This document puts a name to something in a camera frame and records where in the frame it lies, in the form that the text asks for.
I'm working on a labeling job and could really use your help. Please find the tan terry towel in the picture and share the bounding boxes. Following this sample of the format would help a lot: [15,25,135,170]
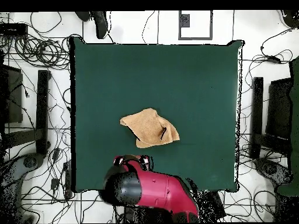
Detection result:
[120,107,180,149]

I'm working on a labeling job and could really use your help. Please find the dark green table cloth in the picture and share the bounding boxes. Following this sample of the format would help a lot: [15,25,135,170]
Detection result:
[69,37,245,193]

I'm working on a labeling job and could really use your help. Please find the black power strip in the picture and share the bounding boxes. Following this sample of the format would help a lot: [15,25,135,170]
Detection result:
[62,160,73,199]

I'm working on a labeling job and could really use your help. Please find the black T-shaped stand base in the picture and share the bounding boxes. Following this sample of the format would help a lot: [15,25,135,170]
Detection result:
[249,76,290,159]
[4,69,51,156]

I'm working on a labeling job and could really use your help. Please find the person's black shoe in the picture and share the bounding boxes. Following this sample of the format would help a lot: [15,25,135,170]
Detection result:
[283,10,299,30]
[74,10,91,22]
[91,10,110,40]

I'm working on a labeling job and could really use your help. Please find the black square case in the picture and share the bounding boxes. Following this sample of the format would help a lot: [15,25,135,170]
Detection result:
[266,78,293,141]
[0,65,24,124]

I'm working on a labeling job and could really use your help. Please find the grey caster base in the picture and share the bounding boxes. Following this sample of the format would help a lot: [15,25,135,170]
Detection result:
[254,158,293,187]
[0,152,45,223]

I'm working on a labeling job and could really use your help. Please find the black electronics box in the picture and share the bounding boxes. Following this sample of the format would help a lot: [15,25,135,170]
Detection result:
[0,23,29,37]

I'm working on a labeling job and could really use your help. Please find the tangled black cable bundle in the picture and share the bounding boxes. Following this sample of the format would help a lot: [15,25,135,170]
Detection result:
[0,11,71,71]

